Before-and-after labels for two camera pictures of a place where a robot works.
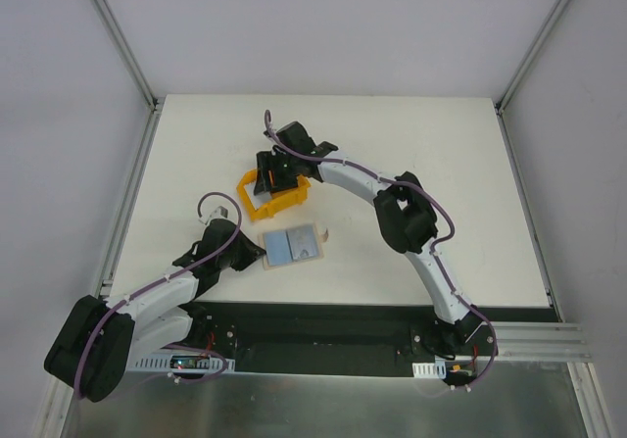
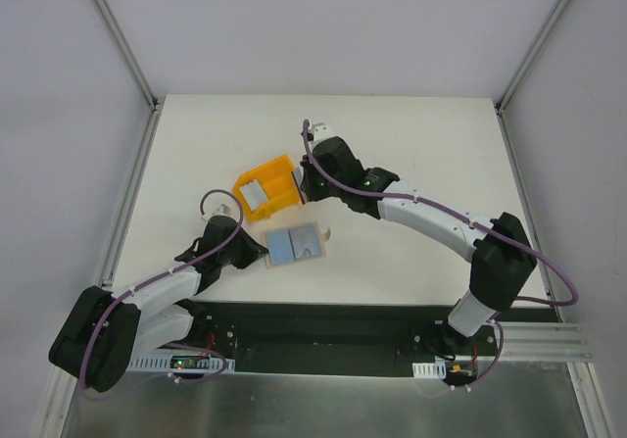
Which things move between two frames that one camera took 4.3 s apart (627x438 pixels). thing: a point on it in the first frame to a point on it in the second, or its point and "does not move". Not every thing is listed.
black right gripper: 274,176 to 310,183
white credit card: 302,242 does not move
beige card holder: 304,243 does not move
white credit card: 277,248 does not move
